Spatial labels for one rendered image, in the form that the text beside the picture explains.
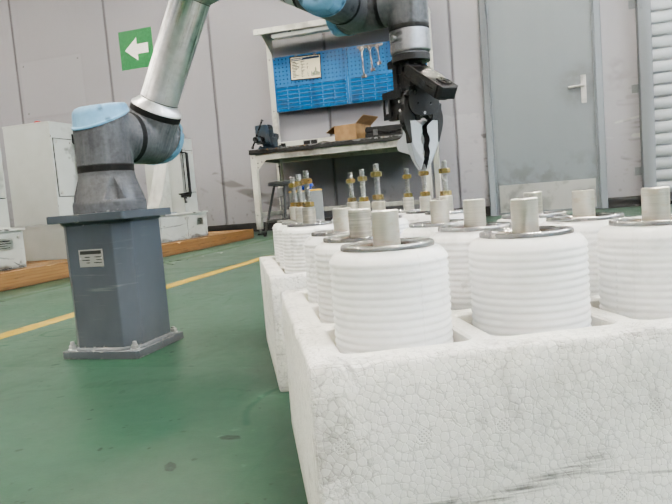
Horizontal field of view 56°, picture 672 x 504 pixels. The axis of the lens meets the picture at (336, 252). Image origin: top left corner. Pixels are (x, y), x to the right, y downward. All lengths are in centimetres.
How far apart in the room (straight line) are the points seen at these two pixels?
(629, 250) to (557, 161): 547
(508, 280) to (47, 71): 760
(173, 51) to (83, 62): 621
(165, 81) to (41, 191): 226
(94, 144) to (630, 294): 110
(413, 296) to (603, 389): 15
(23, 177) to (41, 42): 442
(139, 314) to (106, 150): 34
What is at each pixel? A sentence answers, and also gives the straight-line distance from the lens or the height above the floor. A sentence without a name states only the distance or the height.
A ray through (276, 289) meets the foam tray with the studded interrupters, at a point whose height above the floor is 16.
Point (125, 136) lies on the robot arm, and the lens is 143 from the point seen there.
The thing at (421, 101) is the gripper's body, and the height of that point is 45.
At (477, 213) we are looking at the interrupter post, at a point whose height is 27.
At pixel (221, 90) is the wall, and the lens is 678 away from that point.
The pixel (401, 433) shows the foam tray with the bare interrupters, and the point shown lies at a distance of 47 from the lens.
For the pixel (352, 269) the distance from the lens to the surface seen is 48.
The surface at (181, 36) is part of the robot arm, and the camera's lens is 149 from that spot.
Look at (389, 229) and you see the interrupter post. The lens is 50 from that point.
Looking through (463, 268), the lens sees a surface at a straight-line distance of 62.
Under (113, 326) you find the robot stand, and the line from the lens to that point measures 139.
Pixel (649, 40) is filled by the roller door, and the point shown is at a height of 137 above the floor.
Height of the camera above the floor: 30
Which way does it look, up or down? 5 degrees down
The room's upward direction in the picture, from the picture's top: 5 degrees counter-clockwise
